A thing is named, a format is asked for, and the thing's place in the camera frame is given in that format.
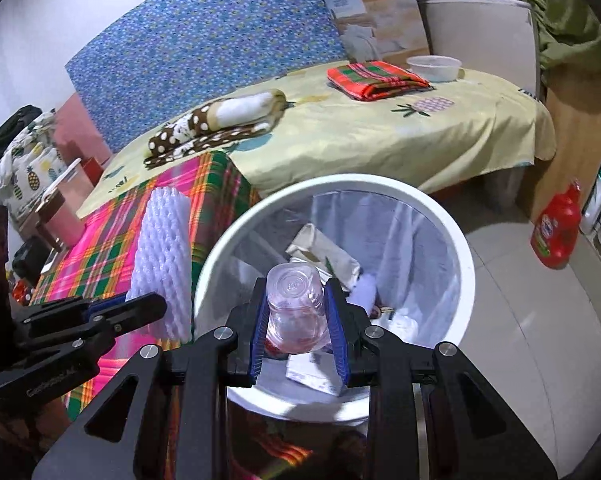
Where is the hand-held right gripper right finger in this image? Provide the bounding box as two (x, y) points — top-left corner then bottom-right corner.
(323, 277), (556, 480)

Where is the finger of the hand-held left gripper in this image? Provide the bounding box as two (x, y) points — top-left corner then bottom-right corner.
(15, 291), (168, 361)
(13, 295), (132, 329)

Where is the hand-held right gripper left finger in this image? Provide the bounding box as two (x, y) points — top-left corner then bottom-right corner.
(33, 277), (272, 480)

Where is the clear plastic cup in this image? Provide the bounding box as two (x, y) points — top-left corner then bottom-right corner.
(265, 262), (331, 356)

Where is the purple foam fruit net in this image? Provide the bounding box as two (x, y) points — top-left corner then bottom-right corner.
(347, 272), (383, 311)
(127, 187), (194, 343)

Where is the white trash bin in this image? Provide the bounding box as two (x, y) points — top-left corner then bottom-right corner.
(193, 172), (476, 426)

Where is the black backpack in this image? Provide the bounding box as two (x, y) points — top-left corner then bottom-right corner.
(11, 235), (56, 286)

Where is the pink green plaid cloth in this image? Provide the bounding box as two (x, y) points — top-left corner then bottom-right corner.
(28, 150), (316, 480)

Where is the pink storage box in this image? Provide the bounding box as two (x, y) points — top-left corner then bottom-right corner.
(20, 157), (106, 246)

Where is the clear plastic bin liner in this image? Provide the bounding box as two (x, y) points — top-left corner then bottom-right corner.
(230, 191), (453, 401)

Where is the pineapple print bag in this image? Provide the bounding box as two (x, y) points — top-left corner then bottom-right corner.
(0, 110), (66, 221)

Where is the brown polka dot blanket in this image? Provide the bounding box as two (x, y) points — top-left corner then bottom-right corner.
(144, 89), (288, 168)

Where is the black bag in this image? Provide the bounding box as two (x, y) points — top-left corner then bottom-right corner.
(0, 105), (41, 163)

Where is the yellow bedsheet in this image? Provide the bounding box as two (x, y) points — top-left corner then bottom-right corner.
(75, 67), (557, 221)

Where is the white rolled towel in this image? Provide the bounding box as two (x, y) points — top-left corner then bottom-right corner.
(213, 90), (287, 128)

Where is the red detergent bottle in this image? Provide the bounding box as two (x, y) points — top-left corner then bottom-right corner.
(530, 178), (582, 269)

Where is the folded red plaid cloth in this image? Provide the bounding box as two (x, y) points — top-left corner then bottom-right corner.
(327, 60), (435, 102)

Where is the blue floral headboard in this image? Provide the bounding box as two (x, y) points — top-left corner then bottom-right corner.
(64, 0), (351, 153)

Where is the white plastic bowl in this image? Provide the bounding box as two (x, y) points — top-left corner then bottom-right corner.
(406, 55), (462, 82)

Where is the white bottle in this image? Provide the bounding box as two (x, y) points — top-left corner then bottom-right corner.
(579, 164), (601, 236)

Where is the cardboard bedding box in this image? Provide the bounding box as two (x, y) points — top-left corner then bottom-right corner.
(307, 0), (433, 66)

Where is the white board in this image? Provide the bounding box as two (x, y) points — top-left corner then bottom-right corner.
(423, 0), (541, 98)

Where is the green curtain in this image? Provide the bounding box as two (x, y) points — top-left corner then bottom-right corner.
(485, 0), (601, 73)

